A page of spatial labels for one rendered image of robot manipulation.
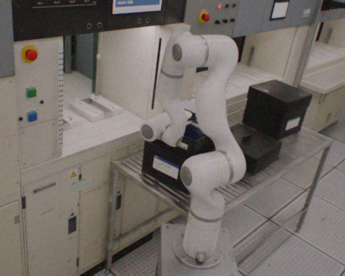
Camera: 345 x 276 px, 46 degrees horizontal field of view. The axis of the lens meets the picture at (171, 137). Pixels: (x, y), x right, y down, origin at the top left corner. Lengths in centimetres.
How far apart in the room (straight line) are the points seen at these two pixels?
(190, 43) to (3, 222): 108
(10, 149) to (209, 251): 84
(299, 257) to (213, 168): 171
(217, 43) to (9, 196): 104
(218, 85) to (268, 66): 208
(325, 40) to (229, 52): 347
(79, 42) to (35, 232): 129
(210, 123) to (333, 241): 202
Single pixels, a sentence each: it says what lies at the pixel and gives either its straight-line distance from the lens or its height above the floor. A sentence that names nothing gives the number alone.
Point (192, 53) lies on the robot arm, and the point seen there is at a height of 149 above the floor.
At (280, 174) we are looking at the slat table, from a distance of 218.
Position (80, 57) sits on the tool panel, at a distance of 274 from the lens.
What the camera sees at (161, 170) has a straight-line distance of 187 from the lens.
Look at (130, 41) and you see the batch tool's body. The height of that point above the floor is 125.
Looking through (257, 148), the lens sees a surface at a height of 86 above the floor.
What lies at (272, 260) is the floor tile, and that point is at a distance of 281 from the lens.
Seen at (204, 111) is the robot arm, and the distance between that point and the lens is 130.
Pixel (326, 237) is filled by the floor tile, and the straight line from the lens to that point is 317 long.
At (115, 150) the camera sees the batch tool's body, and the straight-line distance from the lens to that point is 203.
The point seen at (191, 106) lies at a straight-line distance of 183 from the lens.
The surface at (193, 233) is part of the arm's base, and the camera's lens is 147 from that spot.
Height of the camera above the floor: 184
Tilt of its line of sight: 28 degrees down
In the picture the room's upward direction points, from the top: 8 degrees clockwise
